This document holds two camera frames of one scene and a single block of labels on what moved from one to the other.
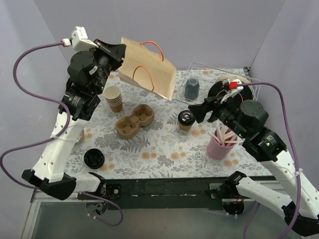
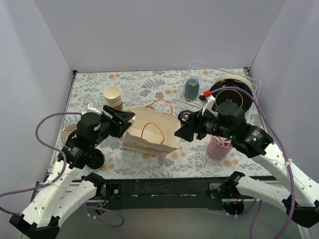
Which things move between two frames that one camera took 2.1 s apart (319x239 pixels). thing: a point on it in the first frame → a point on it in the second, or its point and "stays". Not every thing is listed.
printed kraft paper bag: [148, 69] → [152, 132]
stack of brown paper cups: [113, 95] stays
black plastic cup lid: [186, 118] stays
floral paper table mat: [137, 134] stays
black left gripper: [109, 55] → [117, 122]
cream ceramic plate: [234, 76] stays
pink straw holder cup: [221, 143] stays
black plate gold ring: [231, 99] stays
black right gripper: [212, 109] → [196, 127]
